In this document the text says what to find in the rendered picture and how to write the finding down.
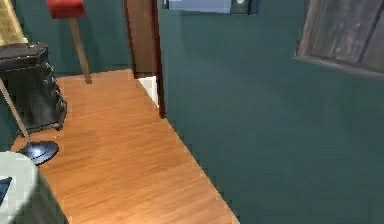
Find grey wooden framed picture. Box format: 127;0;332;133
293;0;384;80

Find brown room door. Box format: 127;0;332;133
123;0;167;119

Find dark blue flat object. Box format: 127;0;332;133
0;176;13;205

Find black chest of drawers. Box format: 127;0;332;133
0;41;68;135

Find blue base floor lamp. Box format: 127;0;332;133
0;77;60;166

